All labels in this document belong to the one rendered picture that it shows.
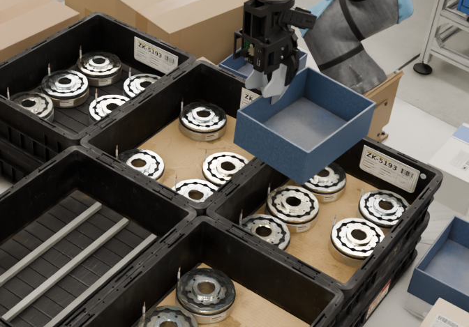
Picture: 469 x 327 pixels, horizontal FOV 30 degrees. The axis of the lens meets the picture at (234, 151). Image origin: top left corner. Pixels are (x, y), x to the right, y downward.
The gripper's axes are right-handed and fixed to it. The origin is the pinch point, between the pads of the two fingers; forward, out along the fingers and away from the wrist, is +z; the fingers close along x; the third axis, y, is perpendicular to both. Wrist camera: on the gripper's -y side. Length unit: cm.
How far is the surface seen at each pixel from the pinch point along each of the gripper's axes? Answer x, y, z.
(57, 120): -50, 9, 25
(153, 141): -31.5, -1.1, 26.7
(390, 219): 18.6, -16.0, 27.3
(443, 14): -64, -193, 78
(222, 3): -58, -52, 22
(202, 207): -3.0, 14.4, 18.7
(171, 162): -24.2, 1.0, 27.2
